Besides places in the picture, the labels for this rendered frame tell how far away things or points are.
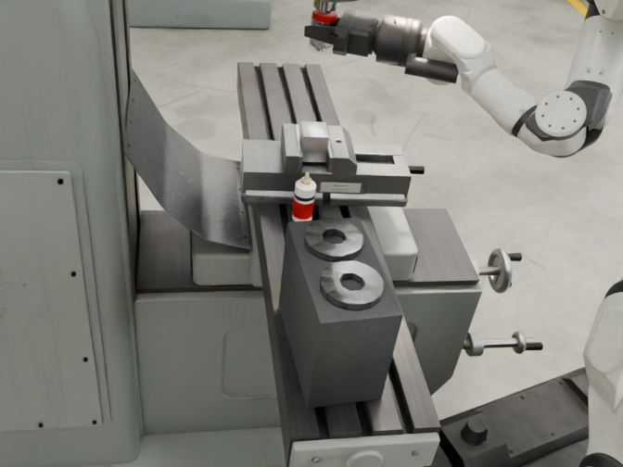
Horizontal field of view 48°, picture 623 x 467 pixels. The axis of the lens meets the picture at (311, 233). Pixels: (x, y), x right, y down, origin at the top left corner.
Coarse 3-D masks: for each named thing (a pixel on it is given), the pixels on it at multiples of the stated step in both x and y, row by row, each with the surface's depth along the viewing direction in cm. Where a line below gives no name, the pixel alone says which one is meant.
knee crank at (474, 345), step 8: (472, 336) 176; (480, 336) 176; (512, 336) 181; (520, 336) 178; (464, 344) 176; (472, 344) 175; (480, 344) 175; (488, 344) 177; (496, 344) 178; (504, 344) 178; (512, 344) 178; (520, 344) 177; (528, 344) 179; (536, 344) 181; (472, 352) 175; (480, 352) 176; (520, 352) 178
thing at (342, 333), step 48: (288, 240) 110; (336, 240) 108; (288, 288) 112; (336, 288) 98; (384, 288) 101; (288, 336) 115; (336, 336) 97; (384, 336) 99; (336, 384) 104; (384, 384) 106
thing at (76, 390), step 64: (0, 0) 103; (64, 0) 105; (0, 64) 109; (64, 64) 111; (128, 64) 142; (0, 128) 116; (64, 128) 118; (0, 192) 122; (64, 192) 124; (128, 192) 135; (0, 256) 130; (64, 256) 132; (128, 256) 141; (0, 320) 140; (64, 320) 142; (128, 320) 151; (0, 384) 151; (64, 384) 154; (128, 384) 160; (0, 448) 165; (64, 448) 168; (128, 448) 172
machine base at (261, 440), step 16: (208, 432) 183; (224, 432) 184; (240, 432) 184; (256, 432) 185; (272, 432) 185; (144, 448) 178; (160, 448) 178; (176, 448) 179; (192, 448) 179; (208, 448) 179; (224, 448) 180; (240, 448) 180; (256, 448) 181; (272, 448) 181; (112, 464) 173; (128, 464) 174; (144, 464) 174; (160, 464) 175; (176, 464) 175; (192, 464) 176; (208, 464) 176; (224, 464) 177; (240, 464) 177; (256, 464) 177; (272, 464) 178
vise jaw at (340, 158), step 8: (328, 128) 149; (336, 128) 149; (336, 136) 146; (344, 136) 147; (328, 144) 144; (336, 144) 144; (344, 144) 145; (328, 152) 142; (336, 152) 142; (344, 152) 142; (352, 152) 145; (328, 160) 141; (336, 160) 141; (344, 160) 141; (352, 160) 141; (328, 168) 142; (336, 168) 142; (344, 168) 142; (352, 168) 142
